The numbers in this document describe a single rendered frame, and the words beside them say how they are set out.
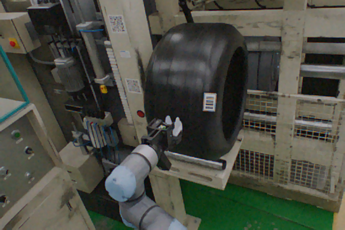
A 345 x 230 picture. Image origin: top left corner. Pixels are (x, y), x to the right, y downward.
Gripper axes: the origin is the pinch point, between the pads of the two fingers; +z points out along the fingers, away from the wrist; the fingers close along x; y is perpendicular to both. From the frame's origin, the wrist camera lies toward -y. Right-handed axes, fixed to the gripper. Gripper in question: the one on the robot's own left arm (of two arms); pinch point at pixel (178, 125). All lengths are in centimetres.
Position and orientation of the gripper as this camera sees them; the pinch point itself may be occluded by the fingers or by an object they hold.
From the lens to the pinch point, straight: 98.0
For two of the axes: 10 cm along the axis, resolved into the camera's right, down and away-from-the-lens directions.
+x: -8.9, -1.2, 4.4
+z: 4.5, -4.3, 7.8
